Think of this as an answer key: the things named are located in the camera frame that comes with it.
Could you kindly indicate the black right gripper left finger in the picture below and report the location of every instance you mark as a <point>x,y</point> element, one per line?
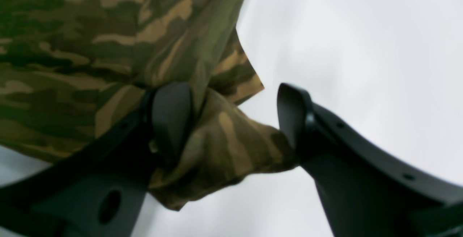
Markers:
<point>99,191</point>

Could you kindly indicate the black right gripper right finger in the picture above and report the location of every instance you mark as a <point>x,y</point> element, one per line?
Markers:
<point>365,191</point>

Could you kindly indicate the camouflage t-shirt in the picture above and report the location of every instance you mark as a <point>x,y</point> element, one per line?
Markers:
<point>71,69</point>

